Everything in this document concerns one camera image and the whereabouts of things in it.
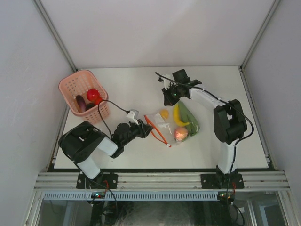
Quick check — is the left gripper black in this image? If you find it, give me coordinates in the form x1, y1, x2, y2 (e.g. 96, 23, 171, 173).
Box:
121, 118, 153, 146

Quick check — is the yellow fake chili pepper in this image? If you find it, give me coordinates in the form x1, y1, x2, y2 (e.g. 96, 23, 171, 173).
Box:
173, 104, 190, 127

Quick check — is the orange fake fruit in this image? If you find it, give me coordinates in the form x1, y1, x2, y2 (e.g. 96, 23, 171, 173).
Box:
159, 109, 169, 119

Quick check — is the clear zip top bag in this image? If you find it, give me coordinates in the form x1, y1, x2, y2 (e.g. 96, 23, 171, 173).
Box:
144, 106, 191, 147

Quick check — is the green fake lettuce leaf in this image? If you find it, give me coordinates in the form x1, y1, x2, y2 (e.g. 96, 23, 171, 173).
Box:
178, 101, 200, 137

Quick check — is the orange fake peach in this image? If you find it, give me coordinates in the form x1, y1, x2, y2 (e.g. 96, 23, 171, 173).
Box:
174, 127, 189, 142

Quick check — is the dark purple fake fruit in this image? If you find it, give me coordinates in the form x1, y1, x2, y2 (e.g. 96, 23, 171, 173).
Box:
85, 103, 95, 111

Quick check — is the red fake apple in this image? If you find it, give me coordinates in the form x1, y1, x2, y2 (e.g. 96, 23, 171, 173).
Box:
86, 89, 100, 102

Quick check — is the purple fake eggplant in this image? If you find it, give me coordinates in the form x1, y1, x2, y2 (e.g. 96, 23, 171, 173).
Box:
76, 95, 86, 113

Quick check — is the red orange fake pepper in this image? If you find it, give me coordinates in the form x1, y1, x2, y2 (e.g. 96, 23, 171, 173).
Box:
94, 97, 103, 105

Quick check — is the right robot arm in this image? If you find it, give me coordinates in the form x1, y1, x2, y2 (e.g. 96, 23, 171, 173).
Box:
156, 69, 248, 188

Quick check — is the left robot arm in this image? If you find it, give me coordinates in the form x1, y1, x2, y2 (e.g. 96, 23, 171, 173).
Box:
58, 119, 153, 188

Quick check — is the pink plastic basket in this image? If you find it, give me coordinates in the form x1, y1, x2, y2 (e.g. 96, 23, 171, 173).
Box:
59, 70, 110, 124

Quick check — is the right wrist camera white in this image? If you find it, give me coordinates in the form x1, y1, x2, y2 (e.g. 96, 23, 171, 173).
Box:
159, 74, 173, 90

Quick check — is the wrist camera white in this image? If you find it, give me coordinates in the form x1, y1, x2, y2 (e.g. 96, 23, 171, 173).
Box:
126, 109, 139, 125
159, 74, 173, 90

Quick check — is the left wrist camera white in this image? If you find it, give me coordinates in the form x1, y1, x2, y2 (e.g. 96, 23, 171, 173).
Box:
126, 109, 139, 125

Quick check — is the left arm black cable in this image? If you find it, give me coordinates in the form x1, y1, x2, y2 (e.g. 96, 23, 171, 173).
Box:
96, 100, 130, 138

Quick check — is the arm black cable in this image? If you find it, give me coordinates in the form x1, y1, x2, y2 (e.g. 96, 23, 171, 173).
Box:
96, 100, 130, 138
154, 72, 254, 189

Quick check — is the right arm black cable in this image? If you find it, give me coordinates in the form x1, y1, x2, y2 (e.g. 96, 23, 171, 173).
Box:
154, 72, 254, 189

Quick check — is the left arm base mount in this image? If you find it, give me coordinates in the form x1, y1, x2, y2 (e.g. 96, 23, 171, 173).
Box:
76, 173, 118, 189

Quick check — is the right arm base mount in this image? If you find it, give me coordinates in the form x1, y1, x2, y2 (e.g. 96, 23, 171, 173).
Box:
200, 167, 245, 189

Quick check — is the slotted cable duct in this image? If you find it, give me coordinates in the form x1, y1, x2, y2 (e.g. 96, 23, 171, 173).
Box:
43, 191, 226, 201

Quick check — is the aluminium rail frame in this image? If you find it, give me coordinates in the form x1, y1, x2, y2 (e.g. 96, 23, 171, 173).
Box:
34, 171, 290, 191

